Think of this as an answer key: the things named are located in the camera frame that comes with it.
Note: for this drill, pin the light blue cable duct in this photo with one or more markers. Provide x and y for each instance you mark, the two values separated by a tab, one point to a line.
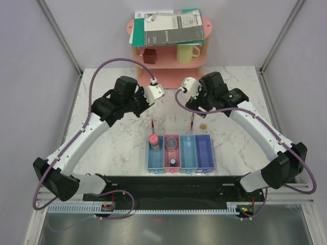
97	208

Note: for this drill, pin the pink bin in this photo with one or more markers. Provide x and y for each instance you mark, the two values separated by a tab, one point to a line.
168	155

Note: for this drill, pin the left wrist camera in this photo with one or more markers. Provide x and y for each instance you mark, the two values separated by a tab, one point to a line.
153	92

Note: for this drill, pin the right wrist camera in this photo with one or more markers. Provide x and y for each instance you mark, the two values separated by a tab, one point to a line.
192	86

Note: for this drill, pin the pink wooden shelf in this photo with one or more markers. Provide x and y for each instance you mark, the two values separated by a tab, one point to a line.
167	70

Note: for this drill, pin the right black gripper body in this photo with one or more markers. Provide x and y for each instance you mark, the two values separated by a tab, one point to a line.
204	100

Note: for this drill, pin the left red pen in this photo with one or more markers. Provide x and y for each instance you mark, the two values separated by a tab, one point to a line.
152	126

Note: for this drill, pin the stack of manuals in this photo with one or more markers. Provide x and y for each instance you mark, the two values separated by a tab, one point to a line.
155	28

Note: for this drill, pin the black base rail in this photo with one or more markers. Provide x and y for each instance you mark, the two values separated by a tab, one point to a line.
174	192

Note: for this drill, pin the right red pen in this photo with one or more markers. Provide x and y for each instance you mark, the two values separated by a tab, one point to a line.
192	124

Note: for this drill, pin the brown cube box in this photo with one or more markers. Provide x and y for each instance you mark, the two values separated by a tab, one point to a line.
149	56

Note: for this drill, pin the red pen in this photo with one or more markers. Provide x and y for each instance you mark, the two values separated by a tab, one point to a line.
192	124
152	126

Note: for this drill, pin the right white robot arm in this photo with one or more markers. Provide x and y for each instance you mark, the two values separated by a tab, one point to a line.
285	158

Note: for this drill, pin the pink cap glue stick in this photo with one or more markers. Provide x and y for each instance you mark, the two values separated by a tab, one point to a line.
154	142

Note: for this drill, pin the purple blue bin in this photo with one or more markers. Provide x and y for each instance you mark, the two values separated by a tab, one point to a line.
205	160

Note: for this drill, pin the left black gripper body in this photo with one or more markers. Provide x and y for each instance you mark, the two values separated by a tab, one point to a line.
137	104

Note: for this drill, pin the clear purple round container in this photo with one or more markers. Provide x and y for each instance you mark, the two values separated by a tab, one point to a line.
171	144

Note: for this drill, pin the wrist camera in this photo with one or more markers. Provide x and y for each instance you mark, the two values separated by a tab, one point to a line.
153	92
192	86

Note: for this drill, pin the yellow mug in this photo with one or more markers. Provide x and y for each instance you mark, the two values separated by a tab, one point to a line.
185	53

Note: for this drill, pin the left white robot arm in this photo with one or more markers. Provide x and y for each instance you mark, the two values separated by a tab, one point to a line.
56	172

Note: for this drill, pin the blue glue stick grey cap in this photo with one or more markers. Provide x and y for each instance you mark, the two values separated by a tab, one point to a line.
173	162

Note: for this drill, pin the light blue bin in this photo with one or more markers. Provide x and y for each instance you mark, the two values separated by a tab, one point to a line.
155	163
188	154

